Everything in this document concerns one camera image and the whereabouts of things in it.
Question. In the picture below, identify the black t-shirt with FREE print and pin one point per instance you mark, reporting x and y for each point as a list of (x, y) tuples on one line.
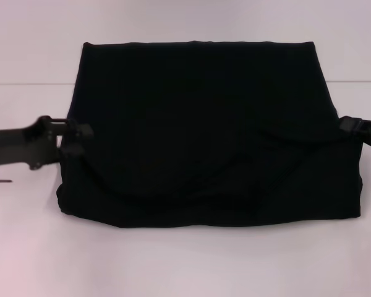
[(204, 123)]

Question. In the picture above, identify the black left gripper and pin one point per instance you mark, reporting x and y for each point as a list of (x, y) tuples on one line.
[(24, 142)]

